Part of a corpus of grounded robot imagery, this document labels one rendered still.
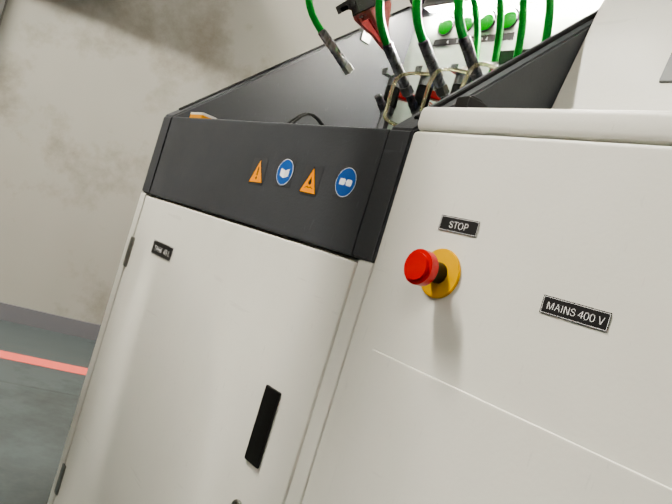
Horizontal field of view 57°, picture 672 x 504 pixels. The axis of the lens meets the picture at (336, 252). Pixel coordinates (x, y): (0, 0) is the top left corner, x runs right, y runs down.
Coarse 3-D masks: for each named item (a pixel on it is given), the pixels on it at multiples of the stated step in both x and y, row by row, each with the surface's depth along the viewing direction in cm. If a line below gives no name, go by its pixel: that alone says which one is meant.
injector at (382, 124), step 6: (390, 78) 113; (390, 84) 113; (396, 84) 113; (396, 90) 113; (378, 96) 111; (384, 96) 113; (396, 96) 113; (378, 102) 112; (384, 102) 112; (390, 102) 113; (396, 102) 113; (384, 108) 112; (390, 108) 113; (390, 114) 114; (378, 120) 114; (384, 120) 113; (378, 126) 113; (384, 126) 113
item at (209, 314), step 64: (128, 256) 121; (192, 256) 102; (256, 256) 88; (320, 256) 78; (128, 320) 115; (192, 320) 98; (256, 320) 85; (320, 320) 75; (128, 384) 109; (192, 384) 93; (256, 384) 82; (320, 384) 73; (128, 448) 104; (192, 448) 90; (256, 448) 78
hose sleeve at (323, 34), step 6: (324, 30) 118; (324, 36) 118; (330, 36) 118; (324, 42) 118; (330, 42) 118; (330, 48) 119; (336, 48) 118; (336, 54) 119; (342, 54) 119; (336, 60) 120; (342, 60) 119; (342, 66) 119
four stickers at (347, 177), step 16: (256, 160) 94; (288, 160) 88; (256, 176) 93; (288, 176) 87; (304, 176) 84; (320, 176) 81; (352, 176) 76; (304, 192) 83; (336, 192) 78; (352, 192) 76
